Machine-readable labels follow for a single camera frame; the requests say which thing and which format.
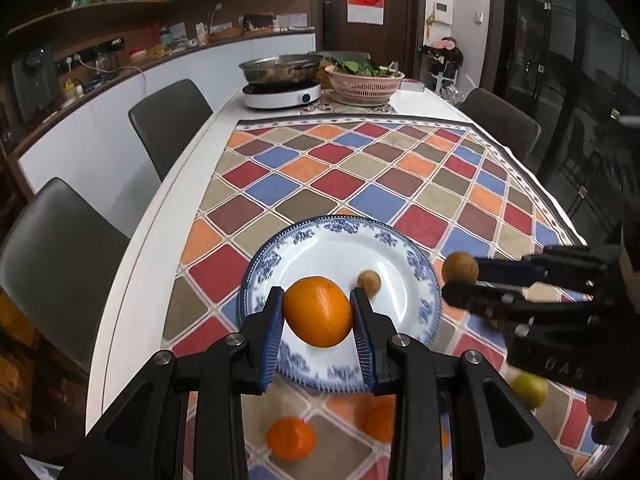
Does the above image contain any grey chair right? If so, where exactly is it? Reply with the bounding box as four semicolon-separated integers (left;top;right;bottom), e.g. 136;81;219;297
459;88;541;162

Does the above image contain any colourful checkered tablecloth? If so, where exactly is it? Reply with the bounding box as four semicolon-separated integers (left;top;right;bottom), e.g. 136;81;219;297
163;116;604;479

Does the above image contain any green yellow pear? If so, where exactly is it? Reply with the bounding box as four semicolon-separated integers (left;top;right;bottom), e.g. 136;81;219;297
510;373;549;411

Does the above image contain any blue white porcelain plate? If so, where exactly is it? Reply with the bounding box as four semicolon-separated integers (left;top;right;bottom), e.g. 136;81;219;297
238;214;442;393

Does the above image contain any small orange tangerine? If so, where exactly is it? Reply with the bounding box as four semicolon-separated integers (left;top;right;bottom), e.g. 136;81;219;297
282;276;352;348

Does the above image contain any near grey chair left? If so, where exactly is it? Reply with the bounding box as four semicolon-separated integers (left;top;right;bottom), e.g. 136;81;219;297
1;177;129;373

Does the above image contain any far grey chair left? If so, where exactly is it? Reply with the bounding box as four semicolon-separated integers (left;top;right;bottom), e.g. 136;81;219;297
128;79;213;181

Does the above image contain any white kitchen counter cabinet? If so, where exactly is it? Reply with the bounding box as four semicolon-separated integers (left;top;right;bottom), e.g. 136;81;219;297
17;32;317;236

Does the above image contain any white induction cooker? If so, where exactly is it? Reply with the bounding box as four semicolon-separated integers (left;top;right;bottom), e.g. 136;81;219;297
242;79;321;110

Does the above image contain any grey chair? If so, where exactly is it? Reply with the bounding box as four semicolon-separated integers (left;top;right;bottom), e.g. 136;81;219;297
128;79;213;181
459;88;541;162
1;177;129;373

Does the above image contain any pink basket with greens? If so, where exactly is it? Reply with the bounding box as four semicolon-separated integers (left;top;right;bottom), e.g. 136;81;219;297
324;60;405;107

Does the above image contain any stainless steel pot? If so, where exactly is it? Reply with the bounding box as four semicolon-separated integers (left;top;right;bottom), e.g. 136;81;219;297
239;53;323;84

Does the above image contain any brown kiwi fruit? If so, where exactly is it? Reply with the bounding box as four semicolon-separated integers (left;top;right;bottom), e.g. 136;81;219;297
442;252;480;285
357;270;382;298

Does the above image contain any black water dispenser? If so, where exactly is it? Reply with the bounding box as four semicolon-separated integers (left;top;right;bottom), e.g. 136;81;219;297
12;47;62;122

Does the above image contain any person's right hand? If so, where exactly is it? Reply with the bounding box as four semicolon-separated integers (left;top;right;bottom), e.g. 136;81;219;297
586;394;617;422

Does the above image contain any dark wooden door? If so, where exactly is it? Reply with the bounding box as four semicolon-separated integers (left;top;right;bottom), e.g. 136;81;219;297
314;0;425;77

